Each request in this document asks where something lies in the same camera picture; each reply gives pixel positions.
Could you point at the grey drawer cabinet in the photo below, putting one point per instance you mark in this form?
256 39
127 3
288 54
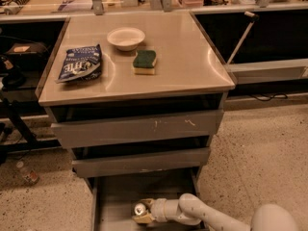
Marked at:
188 77

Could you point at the top grey drawer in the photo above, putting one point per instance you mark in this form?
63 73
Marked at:
137 128

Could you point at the green yellow sponge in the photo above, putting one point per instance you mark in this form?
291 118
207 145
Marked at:
144 63

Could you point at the black equipment stand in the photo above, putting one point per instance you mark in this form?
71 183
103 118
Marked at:
24 63

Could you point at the white bowl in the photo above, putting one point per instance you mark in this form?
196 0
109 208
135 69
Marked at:
126 38

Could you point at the green soda can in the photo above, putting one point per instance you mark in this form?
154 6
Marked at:
140 209

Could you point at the blue chip bag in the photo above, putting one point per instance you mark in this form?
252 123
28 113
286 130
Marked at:
81 64

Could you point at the bottom grey drawer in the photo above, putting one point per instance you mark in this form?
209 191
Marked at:
114 198

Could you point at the grey drawer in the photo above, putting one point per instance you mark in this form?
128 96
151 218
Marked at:
137 128
141 163
114 198

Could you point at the middle grey drawer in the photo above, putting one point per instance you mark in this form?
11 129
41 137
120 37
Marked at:
141 163

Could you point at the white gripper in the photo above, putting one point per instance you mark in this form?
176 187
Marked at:
159 210

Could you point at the plastic bottle on floor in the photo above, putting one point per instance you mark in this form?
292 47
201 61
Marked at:
28 174

